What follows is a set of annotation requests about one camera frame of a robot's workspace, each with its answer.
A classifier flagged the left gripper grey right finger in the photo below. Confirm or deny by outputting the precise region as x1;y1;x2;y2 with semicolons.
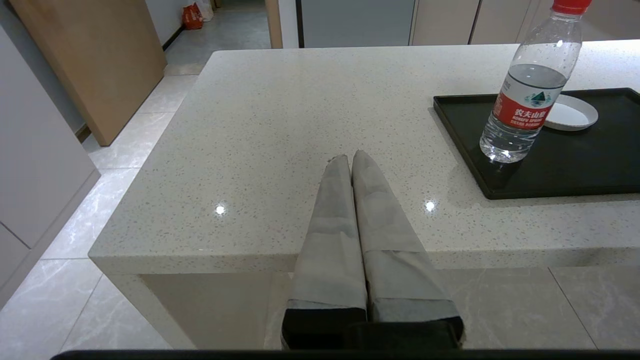
351;149;466;349

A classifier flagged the tall grey refrigerator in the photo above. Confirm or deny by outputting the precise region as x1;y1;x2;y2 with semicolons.
295;0;418;49

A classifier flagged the white tall cabinet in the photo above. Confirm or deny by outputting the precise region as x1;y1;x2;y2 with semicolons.
0;27;101;306

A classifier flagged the clear water bottle red label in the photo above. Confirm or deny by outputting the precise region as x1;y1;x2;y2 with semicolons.
479;0;593;164

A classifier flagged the wooden entrance door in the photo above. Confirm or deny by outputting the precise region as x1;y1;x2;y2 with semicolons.
9;0;167;147

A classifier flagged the grey lower kitchen cabinet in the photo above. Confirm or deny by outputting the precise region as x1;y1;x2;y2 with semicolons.
582;0;640;42

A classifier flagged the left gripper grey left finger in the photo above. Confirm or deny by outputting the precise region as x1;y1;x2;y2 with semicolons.
281;154;368;350

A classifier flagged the black rectangular serving tray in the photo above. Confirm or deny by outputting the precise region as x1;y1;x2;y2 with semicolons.
433;87;640;200

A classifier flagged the round white coaster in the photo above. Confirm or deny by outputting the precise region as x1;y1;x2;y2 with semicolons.
544;94;599;132

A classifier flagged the grey sink cabinet door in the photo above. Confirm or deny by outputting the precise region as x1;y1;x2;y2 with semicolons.
470;0;543;45
410;0;481;46

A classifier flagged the red bag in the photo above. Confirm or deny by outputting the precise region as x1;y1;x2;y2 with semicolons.
181;2;204;30

